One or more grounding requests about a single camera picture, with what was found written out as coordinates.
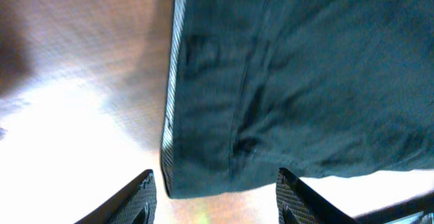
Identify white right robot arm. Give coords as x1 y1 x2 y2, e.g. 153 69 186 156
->
355 192 433 224

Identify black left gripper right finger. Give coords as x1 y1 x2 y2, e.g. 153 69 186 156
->
276 168 359 224

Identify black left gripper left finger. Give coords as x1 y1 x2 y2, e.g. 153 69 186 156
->
76 170 157 224

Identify black shorts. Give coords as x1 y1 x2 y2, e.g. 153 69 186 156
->
161 0 433 199

